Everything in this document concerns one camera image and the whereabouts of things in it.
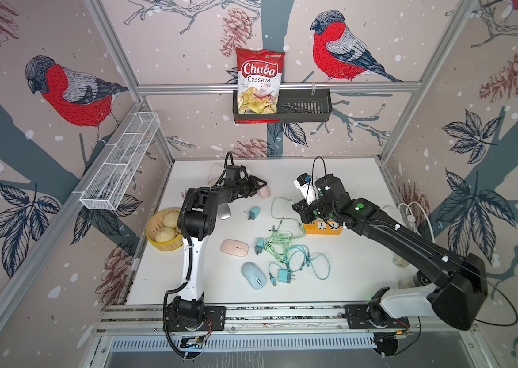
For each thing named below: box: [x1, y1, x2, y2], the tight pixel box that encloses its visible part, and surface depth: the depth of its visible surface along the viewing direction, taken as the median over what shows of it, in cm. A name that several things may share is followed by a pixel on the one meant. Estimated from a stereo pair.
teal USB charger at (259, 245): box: [255, 237, 265, 257], surface depth 89 cm
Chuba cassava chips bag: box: [235, 46, 286, 125], surface depth 87 cm
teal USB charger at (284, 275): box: [277, 268, 296, 284], surface depth 83 cm
